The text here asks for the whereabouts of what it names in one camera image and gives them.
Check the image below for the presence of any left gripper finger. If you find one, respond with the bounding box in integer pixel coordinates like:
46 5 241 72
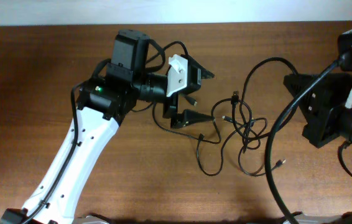
170 109 213 129
188 55 215 78

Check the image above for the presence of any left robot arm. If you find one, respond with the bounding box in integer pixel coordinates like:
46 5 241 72
0 29 213 224

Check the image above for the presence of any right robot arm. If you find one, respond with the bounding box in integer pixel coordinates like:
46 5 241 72
284 29 352 148

